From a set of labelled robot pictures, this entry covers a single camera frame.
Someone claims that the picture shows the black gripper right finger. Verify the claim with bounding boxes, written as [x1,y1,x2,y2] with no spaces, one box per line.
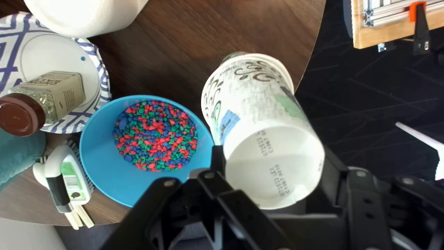
[319,146,444,250]

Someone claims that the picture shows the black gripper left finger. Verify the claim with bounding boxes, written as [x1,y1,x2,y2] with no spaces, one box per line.
[102,144,297,250]

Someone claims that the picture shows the swirl paper cup blue sticker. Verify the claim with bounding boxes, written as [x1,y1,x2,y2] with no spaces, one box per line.
[200,51,326,211]

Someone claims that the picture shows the white bar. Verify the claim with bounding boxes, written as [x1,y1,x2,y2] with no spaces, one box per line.
[394,121,444,182]

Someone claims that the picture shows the multicoloured beads in blue bowl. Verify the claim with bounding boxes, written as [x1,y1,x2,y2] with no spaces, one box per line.
[113,100,200,173]

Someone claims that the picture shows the blue plastic bowl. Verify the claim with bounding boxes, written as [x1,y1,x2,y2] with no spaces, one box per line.
[78,94,215,208]

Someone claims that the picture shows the white green black brush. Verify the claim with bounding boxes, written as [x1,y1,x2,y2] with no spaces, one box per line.
[32,143,96,232]

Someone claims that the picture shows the wooden board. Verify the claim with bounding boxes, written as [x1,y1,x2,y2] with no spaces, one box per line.
[350,0,444,51]

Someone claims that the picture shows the orange black clamp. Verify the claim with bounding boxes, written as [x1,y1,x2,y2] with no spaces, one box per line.
[408,0,433,57]

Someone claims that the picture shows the aluminium rails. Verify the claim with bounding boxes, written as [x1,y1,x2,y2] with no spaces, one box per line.
[362,0,444,26]

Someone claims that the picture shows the glass bottle brown cap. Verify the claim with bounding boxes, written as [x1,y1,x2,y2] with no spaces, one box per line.
[0,69,88,137]

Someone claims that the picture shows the white container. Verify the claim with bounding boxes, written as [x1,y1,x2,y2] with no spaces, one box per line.
[22,0,150,39]

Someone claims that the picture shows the blue patterned paper plate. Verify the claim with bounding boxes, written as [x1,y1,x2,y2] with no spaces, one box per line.
[0,11,114,136]

